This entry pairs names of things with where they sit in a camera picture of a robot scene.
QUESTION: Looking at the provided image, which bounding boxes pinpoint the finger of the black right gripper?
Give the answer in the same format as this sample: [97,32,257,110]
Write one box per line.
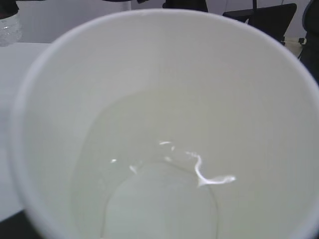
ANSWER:
[0,0,19,19]

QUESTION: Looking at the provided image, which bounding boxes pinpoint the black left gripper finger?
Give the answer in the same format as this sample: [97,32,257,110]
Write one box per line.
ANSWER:
[0,211,37,239]

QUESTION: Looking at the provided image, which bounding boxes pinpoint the dark chair at centre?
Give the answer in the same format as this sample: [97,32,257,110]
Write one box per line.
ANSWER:
[162,0,208,12]

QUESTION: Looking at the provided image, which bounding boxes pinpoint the black office chair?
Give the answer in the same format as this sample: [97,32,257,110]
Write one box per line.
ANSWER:
[223,3,297,44]

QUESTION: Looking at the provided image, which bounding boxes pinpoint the Nongfu Spring water bottle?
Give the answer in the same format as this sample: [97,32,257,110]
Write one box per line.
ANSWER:
[0,13,22,47]

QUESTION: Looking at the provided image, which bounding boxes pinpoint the white paper cup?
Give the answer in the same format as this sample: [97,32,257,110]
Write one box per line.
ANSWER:
[8,9,319,239]

